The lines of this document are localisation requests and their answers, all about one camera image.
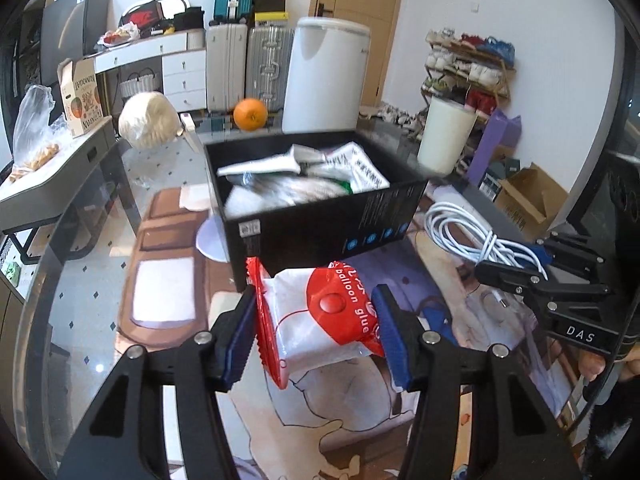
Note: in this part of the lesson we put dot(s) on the bagged grey striped cloth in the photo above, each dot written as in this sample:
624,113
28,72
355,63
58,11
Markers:
256,193

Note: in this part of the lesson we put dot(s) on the wooden door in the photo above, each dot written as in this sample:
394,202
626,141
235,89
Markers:
380,16

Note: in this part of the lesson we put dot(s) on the anime print table mat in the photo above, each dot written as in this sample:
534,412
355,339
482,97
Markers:
334,410

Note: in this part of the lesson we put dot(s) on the cream tumbler cup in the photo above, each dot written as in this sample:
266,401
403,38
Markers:
447,127

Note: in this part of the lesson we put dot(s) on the silver suitcase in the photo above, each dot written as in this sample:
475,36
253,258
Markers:
269,51

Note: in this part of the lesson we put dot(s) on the bamboo shoe rack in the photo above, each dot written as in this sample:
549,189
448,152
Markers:
470,70

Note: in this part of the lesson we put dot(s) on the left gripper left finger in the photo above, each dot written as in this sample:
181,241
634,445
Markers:
122,435

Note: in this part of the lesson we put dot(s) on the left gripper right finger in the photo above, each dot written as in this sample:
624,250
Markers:
513,435

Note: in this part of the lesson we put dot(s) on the purple yoga mat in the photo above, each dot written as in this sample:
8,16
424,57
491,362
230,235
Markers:
499,131

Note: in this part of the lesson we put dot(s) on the grey white side table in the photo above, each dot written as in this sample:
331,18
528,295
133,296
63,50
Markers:
41,198

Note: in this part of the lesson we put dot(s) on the woven laundry basket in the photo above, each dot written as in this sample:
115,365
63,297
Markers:
147,81

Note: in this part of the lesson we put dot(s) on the black cardboard box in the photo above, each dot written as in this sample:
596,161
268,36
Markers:
316,233

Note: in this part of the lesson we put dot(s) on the beige low cabinet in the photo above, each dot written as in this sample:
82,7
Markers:
12,305

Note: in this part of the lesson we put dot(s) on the clear plastic bag with fruit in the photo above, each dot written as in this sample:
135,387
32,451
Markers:
36,140

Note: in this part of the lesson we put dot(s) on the white medicine granule bag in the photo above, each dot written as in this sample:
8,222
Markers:
350,163

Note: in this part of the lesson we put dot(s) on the white yarn ball bag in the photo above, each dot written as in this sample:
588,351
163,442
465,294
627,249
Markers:
148,120

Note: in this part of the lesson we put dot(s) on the dark grey fridge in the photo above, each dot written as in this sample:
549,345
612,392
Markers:
69,29

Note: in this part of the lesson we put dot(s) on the black yellow stacked boxes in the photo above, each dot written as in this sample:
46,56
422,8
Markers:
270,13

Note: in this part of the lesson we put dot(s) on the white suitcase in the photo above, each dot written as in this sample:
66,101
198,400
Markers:
225,66

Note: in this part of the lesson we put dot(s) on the red black shoe box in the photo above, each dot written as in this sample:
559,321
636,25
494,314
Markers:
145,16

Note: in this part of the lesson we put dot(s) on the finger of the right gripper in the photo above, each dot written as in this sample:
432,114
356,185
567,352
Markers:
555,252
531,284

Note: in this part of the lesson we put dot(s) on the orange fruit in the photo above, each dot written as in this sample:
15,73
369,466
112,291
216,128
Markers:
250,115

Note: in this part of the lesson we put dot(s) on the white handled knife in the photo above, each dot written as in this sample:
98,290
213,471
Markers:
189,133

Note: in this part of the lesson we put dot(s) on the white drawer desk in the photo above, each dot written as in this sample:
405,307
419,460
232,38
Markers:
178,61

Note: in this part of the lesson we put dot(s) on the open brown cardboard box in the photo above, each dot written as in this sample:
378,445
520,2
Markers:
531,199

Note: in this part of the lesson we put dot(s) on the orange fruit carton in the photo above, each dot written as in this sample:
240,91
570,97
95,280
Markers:
80,95

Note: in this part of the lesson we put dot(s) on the red white balloon glue bag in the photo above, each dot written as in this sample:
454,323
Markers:
311,317

